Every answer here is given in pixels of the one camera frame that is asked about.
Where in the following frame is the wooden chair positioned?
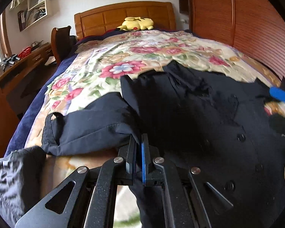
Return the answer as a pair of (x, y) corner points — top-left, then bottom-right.
(51, 26), (71, 65)

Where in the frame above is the floral quilt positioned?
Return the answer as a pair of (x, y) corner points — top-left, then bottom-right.
(25, 30), (285, 147)

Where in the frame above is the blue bed sheet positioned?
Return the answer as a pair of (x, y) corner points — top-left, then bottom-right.
(4, 54), (77, 157)

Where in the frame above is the black coat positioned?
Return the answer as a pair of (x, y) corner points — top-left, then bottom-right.
(42, 61), (285, 227)

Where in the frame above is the wooden headboard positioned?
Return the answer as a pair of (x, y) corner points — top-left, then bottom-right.
(74, 1), (177, 40)

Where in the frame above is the yellow plush toy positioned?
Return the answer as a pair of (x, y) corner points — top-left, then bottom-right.
(117, 17), (154, 31)

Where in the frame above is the wooden wardrobe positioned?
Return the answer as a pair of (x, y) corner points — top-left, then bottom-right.
(189, 0), (285, 77)

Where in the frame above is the black device on desk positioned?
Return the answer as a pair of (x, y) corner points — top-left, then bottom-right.
(1, 54), (20, 72)

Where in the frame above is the dark grey folded garment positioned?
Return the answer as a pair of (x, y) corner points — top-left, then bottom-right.
(0, 146), (46, 227)

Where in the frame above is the red basket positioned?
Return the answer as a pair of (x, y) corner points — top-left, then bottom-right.
(18, 46), (31, 59)

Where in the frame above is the white wall shelf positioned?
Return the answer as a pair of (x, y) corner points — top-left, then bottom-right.
(9, 0), (52, 32)

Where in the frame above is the wooden desk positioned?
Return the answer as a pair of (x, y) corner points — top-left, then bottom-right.
(0, 43), (57, 158)

